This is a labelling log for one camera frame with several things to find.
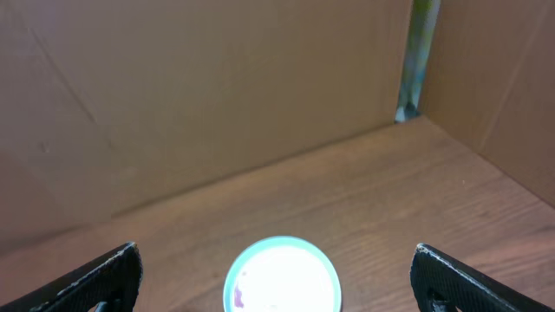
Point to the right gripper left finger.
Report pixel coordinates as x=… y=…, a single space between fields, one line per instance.
x=110 y=282

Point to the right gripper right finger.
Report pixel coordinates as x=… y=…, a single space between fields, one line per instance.
x=443 y=283

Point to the light blue rimmed plate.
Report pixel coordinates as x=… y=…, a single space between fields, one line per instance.
x=282 y=273

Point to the cardboard box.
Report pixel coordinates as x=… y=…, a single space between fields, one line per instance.
x=109 y=105

